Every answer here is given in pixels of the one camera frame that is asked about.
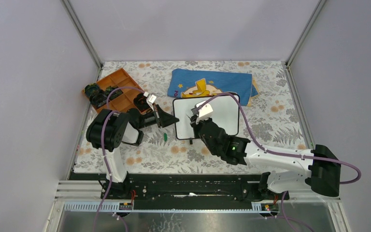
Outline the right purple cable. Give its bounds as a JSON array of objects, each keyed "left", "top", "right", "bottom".
[{"left": 198, "top": 92, "right": 362, "bottom": 185}]

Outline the dark rolled fabric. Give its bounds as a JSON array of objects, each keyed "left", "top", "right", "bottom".
[
  {"left": 84, "top": 83, "right": 111, "bottom": 109},
  {"left": 133, "top": 93, "right": 150, "bottom": 113},
  {"left": 104, "top": 85, "right": 123, "bottom": 100}
]

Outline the dark rolled fabric middle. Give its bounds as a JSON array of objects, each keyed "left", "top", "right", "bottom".
[{"left": 104, "top": 85, "right": 123, "bottom": 100}]

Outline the small whiteboard black frame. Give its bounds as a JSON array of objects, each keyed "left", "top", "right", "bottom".
[{"left": 172, "top": 95, "right": 240, "bottom": 140}]

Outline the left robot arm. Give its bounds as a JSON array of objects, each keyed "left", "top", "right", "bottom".
[{"left": 86, "top": 105, "right": 179, "bottom": 199}]

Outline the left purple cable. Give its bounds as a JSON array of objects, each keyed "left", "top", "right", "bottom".
[{"left": 92, "top": 86, "right": 146, "bottom": 232}]

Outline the purple cable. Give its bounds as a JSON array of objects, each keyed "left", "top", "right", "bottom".
[
  {"left": 92, "top": 86, "right": 146, "bottom": 232},
  {"left": 198, "top": 92, "right": 362, "bottom": 185}
]

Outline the blue cartoon cloth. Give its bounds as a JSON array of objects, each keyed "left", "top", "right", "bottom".
[{"left": 167, "top": 69, "right": 259, "bottom": 106}]

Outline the dark rolled fabric right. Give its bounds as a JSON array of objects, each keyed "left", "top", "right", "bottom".
[{"left": 133, "top": 93, "right": 150, "bottom": 113}]

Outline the dark rolled fabric left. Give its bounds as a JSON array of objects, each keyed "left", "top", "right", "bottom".
[{"left": 84, "top": 83, "right": 111, "bottom": 109}]

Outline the orange compartment tray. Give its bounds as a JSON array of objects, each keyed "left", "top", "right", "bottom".
[{"left": 82, "top": 68, "right": 151, "bottom": 114}]

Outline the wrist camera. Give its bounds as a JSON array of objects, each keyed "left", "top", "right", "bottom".
[
  {"left": 143, "top": 91, "right": 157, "bottom": 111},
  {"left": 191, "top": 101, "right": 214, "bottom": 124}
]

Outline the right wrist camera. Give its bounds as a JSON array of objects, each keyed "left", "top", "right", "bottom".
[{"left": 191, "top": 101, "right": 214, "bottom": 124}]

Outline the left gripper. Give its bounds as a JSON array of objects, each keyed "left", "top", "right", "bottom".
[{"left": 137, "top": 103, "right": 179, "bottom": 130}]

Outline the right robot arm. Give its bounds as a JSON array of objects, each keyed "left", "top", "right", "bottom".
[{"left": 190, "top": 116, "right": 341, "bottom": 199}]

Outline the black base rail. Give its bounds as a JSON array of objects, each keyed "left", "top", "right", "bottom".
[{"left": 86, "top": 173, "right": 317, "bottom": 212}]

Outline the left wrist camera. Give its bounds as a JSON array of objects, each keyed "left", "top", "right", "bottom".
[{"left": 143, "top": 91, "right": 157, "bottom": 111}]

